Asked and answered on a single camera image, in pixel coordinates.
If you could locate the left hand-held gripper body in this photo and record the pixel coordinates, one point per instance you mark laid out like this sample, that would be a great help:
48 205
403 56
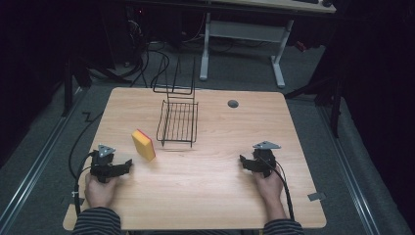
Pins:
101 163

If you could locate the yellow and red sponge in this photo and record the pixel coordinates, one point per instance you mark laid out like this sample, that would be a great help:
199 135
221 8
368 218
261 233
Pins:
144 145

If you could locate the black metal stand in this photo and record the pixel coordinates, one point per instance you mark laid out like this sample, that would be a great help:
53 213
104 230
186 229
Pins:
326 94
73 81

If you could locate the person's left hand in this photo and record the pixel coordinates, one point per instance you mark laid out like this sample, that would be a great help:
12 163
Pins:
99 192

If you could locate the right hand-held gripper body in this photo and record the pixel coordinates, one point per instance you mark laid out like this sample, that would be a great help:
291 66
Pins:
266 156

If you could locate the person's right hand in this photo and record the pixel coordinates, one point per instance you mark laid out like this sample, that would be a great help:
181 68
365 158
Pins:
269 187

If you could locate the white-legged desk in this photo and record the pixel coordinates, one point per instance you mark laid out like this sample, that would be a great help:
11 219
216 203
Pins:
248 31

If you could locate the grey tape piece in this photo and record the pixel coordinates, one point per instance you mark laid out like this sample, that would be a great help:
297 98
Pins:
316 196

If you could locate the metal floor rail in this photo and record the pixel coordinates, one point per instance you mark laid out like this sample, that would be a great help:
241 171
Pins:
350 173
36 163

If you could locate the grey round table grommet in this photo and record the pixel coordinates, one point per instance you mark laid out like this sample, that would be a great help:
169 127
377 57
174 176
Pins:
233 104

